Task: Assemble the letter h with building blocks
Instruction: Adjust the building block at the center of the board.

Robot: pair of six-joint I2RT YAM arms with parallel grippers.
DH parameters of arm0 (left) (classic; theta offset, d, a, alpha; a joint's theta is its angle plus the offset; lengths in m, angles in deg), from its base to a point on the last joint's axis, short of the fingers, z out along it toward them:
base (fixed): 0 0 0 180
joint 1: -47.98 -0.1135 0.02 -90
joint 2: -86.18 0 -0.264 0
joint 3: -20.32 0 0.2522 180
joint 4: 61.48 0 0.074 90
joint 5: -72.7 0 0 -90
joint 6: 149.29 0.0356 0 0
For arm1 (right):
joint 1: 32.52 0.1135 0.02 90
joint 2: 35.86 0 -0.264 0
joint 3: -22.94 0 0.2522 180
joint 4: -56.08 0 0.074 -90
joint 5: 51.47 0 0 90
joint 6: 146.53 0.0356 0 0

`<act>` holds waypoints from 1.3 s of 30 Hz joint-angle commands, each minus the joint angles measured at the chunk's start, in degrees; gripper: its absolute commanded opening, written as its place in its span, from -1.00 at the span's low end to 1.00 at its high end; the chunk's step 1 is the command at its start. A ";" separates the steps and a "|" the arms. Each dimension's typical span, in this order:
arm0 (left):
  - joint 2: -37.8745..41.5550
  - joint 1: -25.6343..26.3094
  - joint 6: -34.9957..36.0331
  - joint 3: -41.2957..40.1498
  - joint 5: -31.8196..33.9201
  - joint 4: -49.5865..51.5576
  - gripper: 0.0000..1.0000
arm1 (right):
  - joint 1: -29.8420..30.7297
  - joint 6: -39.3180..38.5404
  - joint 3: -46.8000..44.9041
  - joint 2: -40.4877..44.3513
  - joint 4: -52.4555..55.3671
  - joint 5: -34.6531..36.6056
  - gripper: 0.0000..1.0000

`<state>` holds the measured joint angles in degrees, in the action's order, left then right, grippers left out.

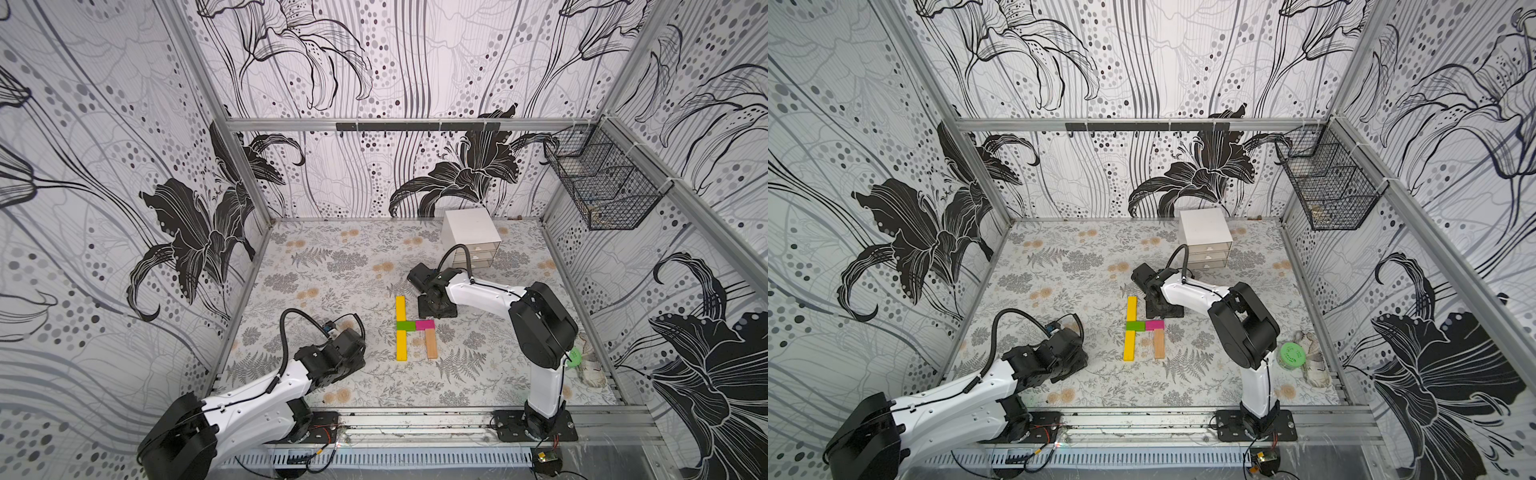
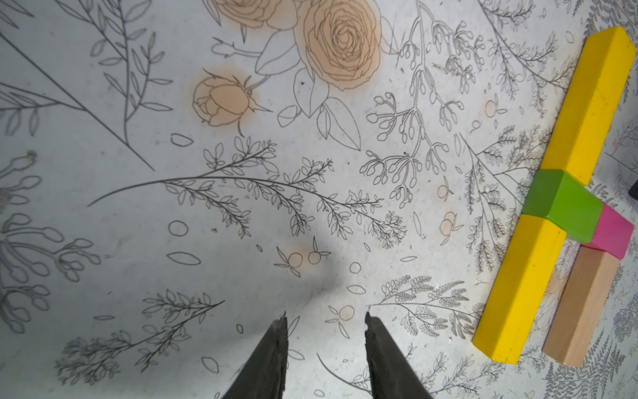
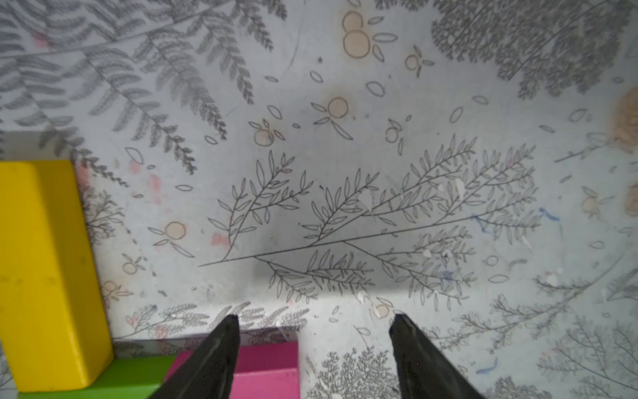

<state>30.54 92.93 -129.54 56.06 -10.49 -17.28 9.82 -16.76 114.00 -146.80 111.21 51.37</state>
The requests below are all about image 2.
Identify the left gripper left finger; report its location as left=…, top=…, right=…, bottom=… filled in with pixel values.
left=223, top=314, right=289, bottom=399

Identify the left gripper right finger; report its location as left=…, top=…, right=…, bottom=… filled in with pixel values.
left=365, top=313, right=432, bottom=399

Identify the yellow building block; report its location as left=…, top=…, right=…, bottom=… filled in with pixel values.
left=541, top=27, right=636, bottom=186
left=473, top=214, right=567, bottom=364

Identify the natural wood building block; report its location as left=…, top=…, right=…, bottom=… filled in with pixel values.
left=543, top=246, right=620, bottom=367

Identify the green building block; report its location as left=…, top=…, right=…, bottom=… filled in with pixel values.
left=523, top=170, right=604, bottom=244

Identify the magenta building block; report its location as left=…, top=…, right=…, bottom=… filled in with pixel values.
left=585, top=204, right=634, bottom=260

